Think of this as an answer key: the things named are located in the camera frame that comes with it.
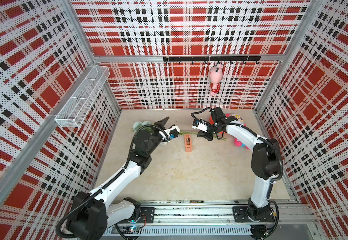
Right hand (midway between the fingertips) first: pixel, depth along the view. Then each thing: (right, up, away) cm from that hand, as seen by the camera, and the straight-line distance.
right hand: (201, 132), depth 91 cm
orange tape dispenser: (-8, -7, +5) cm, 12 cm away
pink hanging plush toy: (+8, +35, 0) cm, 36 cm away
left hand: (-18, +8, -16) cm, 25 cm away
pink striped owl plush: (+30, +8, +15) cm, 34 cm away
